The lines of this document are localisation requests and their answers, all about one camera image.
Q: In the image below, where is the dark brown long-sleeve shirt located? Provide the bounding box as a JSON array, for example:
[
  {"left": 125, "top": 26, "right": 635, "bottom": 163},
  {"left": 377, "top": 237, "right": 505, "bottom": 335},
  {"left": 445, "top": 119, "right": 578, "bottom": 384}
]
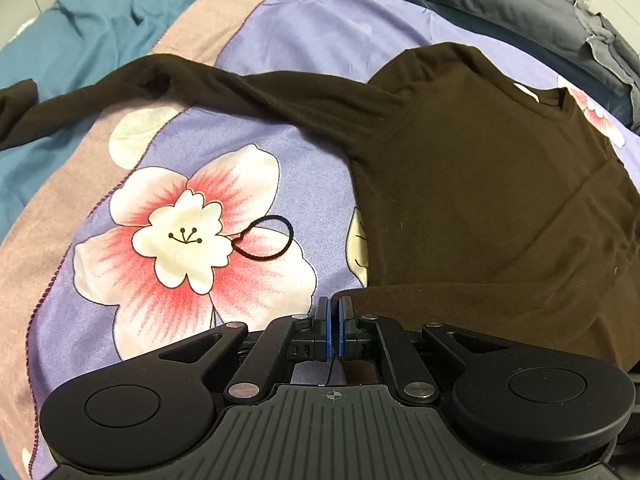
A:
[{"left": 1, "top": 44, "right": 639, "bottom": 370}]

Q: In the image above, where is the purple floral bed sheet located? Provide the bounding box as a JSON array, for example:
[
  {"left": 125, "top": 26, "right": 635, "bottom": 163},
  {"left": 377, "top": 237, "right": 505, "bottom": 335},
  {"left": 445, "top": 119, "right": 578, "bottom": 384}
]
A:
[{"left": 1, "top": 0, "right": 639, "bottom": 479}]

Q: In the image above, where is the teal blue quilt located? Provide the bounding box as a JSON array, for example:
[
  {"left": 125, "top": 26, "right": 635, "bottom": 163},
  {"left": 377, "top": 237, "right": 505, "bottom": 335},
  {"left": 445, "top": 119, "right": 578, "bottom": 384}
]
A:
[{"left": 0, "top": 0, "right": 252, "bottom": 246}]

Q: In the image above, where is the grey folded garment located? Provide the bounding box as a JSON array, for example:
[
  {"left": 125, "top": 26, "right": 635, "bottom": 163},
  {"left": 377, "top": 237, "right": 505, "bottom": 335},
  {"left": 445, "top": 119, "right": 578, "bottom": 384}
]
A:
[{"left": 573, "top": 0, "right": 639, "bottom": 122}]

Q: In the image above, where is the black hair tie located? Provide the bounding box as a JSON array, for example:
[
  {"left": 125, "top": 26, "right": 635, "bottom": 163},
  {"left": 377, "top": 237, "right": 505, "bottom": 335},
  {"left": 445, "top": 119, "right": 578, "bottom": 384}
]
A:
[{"left": 230, "top": 214, "right": 294, "bottom": 264}]

